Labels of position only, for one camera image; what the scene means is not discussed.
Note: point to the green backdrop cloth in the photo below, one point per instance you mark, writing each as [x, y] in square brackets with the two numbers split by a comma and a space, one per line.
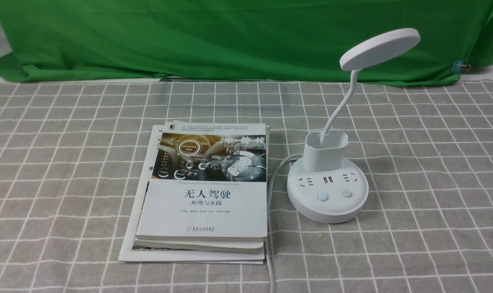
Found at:
[282, 40]

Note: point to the white desk lamp socket base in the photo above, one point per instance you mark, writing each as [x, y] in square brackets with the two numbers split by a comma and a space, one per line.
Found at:
[322, 184]

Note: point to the blue binder clip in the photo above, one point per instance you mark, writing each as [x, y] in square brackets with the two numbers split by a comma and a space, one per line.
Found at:
[460, 66]

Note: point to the grey checked tablecloth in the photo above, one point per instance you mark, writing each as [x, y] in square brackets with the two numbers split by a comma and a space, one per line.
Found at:
[71, 156]

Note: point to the self-driving textbook top book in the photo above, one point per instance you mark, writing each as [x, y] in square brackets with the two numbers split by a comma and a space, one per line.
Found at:
[205, 203]

